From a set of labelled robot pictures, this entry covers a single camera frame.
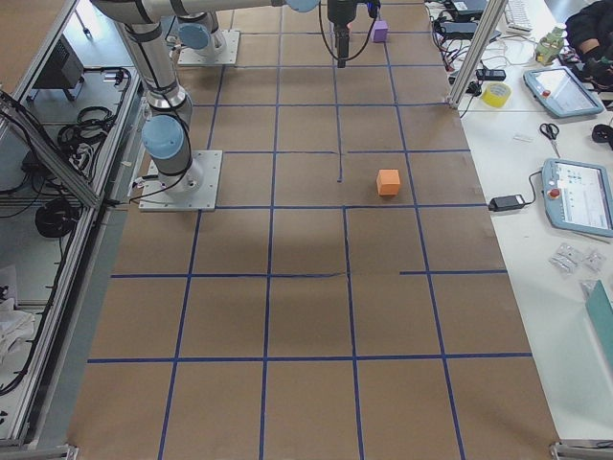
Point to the near teach pendant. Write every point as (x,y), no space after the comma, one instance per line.
(577,196)

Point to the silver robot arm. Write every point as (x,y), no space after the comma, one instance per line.
(139,24)
(208,21)

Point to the orange foam cube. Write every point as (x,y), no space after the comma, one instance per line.
(388,182)

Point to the white keyboard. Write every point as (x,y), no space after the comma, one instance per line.
(516,17)

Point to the yellow tape roll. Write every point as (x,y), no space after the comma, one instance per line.
(496,94)

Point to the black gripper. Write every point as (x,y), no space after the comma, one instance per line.
(340,14)

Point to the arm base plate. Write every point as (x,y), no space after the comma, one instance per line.
(197,190)
(199,48)

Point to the purple foam cube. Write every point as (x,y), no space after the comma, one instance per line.
(379,31)

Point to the black power adapter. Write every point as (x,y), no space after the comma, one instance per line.
(506,203)

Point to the aluminium frame post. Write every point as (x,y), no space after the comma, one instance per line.
(490,18)

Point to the black handled scissors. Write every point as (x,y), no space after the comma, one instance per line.
(551,131)

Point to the far teach pendant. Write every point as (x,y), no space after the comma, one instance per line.
(561,93)

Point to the teach pendant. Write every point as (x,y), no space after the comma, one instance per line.
(577,196)
(561,93)

